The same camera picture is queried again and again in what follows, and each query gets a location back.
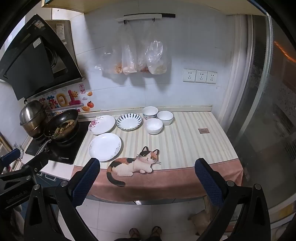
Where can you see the wall hook rail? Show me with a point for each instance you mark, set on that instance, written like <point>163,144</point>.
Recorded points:
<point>143,17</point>

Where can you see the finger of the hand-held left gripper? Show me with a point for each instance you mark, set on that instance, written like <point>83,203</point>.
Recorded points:
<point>10,156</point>
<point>34,164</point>

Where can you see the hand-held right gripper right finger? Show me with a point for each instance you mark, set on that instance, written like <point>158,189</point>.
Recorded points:
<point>208,183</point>

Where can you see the blue striped plate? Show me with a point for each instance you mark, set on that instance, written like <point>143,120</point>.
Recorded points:
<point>129,121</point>

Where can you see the brown label patch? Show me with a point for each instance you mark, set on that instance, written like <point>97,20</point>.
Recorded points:
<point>203,131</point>

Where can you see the plain white bowl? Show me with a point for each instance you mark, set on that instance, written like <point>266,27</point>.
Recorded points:
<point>153,126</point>

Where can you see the floral white plate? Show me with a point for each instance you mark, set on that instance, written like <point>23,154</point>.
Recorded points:
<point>103,125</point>

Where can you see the steel pot with lid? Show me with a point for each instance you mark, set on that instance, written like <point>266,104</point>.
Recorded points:
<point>32,113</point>

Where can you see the brown cardboard box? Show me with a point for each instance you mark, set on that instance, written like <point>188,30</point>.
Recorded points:
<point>201,220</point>

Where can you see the blue patterned white bowl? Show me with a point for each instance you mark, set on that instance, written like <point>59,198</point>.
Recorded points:
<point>150,112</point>

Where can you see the plain white plate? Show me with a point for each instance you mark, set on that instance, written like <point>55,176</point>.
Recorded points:
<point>105,147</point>

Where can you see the blue rimmed white bowl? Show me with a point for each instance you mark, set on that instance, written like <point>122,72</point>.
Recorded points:
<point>165,117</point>

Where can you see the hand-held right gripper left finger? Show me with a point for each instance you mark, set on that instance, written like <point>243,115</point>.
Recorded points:
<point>85,182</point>

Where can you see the black induction cooktop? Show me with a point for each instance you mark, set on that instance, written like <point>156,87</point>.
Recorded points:
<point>67,153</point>

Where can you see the black range hood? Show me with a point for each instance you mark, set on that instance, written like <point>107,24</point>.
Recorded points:
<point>27,62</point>

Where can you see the clear plastic bag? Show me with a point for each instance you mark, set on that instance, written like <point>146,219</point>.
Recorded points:
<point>113,64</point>
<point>157,58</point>
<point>128,60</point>
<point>142,66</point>

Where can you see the colourful wall stickers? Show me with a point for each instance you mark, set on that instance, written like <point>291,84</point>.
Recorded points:
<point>67,96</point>

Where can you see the person's left foot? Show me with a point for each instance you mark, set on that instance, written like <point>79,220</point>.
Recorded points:
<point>134,233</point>

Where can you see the white wall socket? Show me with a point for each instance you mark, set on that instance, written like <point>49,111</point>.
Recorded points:
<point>201,76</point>
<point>189,75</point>
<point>211,77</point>

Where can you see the striped tablecloth with pink hem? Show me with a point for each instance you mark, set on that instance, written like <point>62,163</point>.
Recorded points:
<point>185,143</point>

